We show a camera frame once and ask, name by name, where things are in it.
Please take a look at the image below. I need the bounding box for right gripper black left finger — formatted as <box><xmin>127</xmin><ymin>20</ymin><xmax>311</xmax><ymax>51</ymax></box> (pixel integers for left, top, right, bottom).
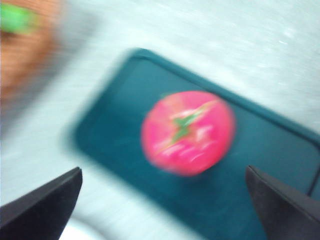
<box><xmin>0</xmin><ymin>166</ymin><xmax>83</xmax><ymax>240</ymax></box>

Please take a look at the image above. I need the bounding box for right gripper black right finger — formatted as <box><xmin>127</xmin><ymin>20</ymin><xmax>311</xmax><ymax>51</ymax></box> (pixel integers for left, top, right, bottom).
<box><xmin>245</xmin><ymin>164</ymin><xmax>320</xmax><ymax>240</ymax></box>

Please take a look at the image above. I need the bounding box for red tomato with green stem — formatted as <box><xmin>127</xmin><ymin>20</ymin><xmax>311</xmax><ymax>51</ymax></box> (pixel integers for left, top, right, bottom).
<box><xmin>140</xmin><ymin>90</ymin><xmax>237</xmax><ymax>177</ymax></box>

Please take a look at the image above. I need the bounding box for dark rectangular tray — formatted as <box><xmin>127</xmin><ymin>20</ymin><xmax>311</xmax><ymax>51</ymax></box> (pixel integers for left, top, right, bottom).
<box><xmin>62</xmin><ymin>47</ymin><xmax>320</xmax><ymax>240</ymax></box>

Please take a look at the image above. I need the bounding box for brown wicker basket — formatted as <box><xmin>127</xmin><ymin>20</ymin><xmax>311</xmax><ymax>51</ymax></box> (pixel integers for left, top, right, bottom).
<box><xmin>0</xmin><ymin>0</ymin><xmax>63</xmax><ymax>101</ymax></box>

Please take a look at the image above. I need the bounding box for green pepper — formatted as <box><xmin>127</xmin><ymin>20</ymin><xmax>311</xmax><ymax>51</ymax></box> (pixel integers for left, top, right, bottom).
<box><xmin>0</xmin><ymin>3</ymin><xmax>38</xmax><ymax>35</ymax></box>

